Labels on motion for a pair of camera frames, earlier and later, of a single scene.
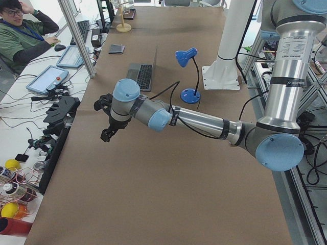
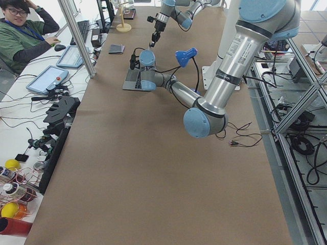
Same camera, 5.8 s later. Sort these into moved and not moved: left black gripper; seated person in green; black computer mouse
Moved: left black gripper
Not moved: black computer mouse; seated person in green
